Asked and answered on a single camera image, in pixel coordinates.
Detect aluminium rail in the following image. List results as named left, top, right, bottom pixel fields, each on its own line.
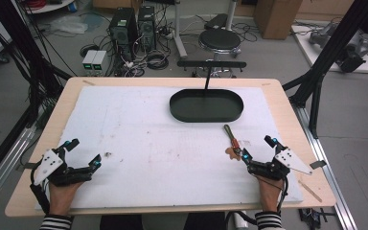
left=291, top=103, right=359, bottom=230
left=0, top=126, right=37, bottom=216

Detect small grey metal clip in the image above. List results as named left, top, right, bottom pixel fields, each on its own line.
left=309, top=159, right=328, bottom=171

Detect coiled black cable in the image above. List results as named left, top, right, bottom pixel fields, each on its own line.
left=146, top=51, right=171, bottom=71

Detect white floor board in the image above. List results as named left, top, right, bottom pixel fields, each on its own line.
left=290, top=24, right=368, bottom=75

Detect grey robot part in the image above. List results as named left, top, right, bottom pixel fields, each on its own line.
left=308, top=22, right=339, bottom=49

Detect brown flat piece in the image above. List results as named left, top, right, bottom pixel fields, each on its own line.
left=224, top=147, right=242, bottom=162

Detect thin wooden stick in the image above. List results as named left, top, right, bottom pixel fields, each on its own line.
left=297, top=179, right=323, bottom=203

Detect white foam mat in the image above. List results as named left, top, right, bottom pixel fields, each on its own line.
left=34, top=85, right=304, bottom=212

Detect black round stool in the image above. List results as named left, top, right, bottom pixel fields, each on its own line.
left=197, top=28, right=242, bottom=59

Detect black parts on floor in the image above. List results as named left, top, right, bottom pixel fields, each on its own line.
left=297, top=207, right=331, bottom=230

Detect white power supply unit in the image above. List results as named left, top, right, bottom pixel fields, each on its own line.
left=91, top=50, right=108, bottom=73
left=81, top=49, right=99, bottom=72

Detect black metal frame strut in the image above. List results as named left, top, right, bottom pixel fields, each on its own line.
left=281, top=0, right=368, bottom=140
left=0, top=0, right=73, bottom=128

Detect right hand-held gripper cable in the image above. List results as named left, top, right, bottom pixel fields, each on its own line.
left=276, top=175, right=290, bottom=215

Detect round white table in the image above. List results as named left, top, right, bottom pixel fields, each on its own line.
left=23, top=0, right=76, bottom=15

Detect person's legs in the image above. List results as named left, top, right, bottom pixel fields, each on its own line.
left=99, top=212, right=228, bottom=230

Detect person's right hand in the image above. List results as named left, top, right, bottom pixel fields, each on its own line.
left=256, top=174, right=286, bottom=214

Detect cardboard box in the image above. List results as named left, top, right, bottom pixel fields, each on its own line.
left=252, top=0, right=304, bottom=41

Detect clear plastic bag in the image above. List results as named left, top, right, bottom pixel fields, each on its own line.
left=46, top=13, right=104, bottom=35

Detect black T-shaped stand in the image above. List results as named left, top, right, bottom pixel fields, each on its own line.
left=176, top=59, right=247, bottom=94

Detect dark pen tool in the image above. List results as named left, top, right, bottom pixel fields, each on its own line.
left=223, top=124, right=242, bottom=157

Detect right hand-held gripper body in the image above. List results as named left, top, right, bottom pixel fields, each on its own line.
left=246, top=149, right=313, bottom=182

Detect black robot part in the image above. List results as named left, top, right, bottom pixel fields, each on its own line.
left=335, top=33, right=368, bottom=74

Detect black computer tower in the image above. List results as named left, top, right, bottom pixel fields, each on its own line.
left=108, top=7, right=139, bottom=61
left=137, top=5, right=157, bottom=52

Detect white table leg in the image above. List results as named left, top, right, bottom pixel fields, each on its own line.
left=172, top=0, right=189, bottom=59

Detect person's left hand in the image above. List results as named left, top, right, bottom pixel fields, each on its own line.
left=48, top=180, right=84, bottom=218

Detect black oval tray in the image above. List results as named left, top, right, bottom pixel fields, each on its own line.
left=169, top=88, right=244, bottom=124

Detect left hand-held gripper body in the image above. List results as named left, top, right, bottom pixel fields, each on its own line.
left=30, top=147, right=93, bottom=188

